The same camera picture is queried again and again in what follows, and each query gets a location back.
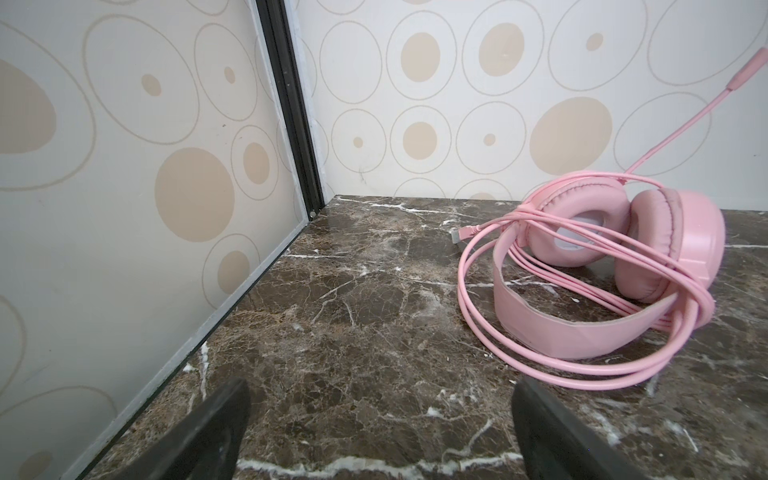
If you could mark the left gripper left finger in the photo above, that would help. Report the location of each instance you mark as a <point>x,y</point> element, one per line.
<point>204,445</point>

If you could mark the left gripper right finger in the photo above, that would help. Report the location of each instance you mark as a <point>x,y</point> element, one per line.
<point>555,444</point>

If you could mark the left black corner post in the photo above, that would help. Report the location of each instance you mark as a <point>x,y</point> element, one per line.
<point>282,53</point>

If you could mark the pink headset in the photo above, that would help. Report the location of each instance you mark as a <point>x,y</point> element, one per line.
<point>645,252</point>

